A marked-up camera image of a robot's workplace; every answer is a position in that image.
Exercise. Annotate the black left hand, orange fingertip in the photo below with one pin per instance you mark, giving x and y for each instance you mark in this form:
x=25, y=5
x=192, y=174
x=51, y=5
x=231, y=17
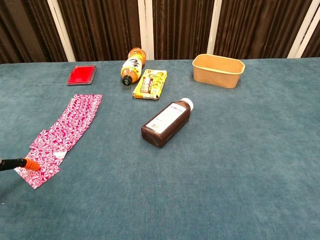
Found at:
x=15, y=163

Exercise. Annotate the red ink pad, black case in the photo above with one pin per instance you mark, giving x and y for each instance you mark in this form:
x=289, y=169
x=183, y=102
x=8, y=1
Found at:
x=81, y=75

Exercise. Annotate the orange drink bottle, black cap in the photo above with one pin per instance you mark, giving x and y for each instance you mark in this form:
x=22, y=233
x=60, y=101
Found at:
x=132, y=66

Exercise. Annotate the brown medicine bottle, white cap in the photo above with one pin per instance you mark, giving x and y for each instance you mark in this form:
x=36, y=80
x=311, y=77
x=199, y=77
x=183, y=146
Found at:
x=165, y=122

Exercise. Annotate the yellow snack packet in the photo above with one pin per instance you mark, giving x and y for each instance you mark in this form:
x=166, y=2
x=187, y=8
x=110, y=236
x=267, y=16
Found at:
x=150, y=85

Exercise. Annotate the dark brown pleated curtain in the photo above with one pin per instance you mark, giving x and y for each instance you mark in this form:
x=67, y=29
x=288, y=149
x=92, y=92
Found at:
x=100, y=25

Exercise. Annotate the teal velvet table cloth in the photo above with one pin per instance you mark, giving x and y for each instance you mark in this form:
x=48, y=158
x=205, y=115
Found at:
x=200, y=175

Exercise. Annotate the kraft paper bowl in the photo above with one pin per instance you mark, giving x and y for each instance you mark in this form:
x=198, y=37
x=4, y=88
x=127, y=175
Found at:
x=217, y=75

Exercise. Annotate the white frame post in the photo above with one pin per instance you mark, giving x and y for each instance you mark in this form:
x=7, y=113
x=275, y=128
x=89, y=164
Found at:
x=214, y=25
x=61, y=30
x=145, y=25
x=301, y=30

